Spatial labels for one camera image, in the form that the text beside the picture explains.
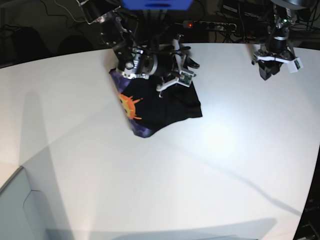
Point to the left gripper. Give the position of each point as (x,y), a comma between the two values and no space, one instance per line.
(281,53)

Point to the grey plastic bin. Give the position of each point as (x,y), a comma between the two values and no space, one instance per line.
(27,213)

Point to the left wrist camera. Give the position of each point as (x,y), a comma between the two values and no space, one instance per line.
(295,65)

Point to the black T-shirt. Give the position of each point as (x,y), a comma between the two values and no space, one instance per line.
(147,110)

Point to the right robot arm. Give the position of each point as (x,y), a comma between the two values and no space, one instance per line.
(132,29)

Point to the black power strip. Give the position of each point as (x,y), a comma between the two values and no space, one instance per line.
(209,26)

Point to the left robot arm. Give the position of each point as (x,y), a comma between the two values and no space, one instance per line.
(284,17)

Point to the blue box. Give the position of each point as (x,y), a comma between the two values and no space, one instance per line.
(181,5)

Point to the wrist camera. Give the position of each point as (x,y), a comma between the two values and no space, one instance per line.
(295,65)
(185,77)

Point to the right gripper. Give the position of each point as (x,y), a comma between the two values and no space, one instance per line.
(170,61)

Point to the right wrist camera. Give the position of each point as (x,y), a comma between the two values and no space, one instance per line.
(185,77)

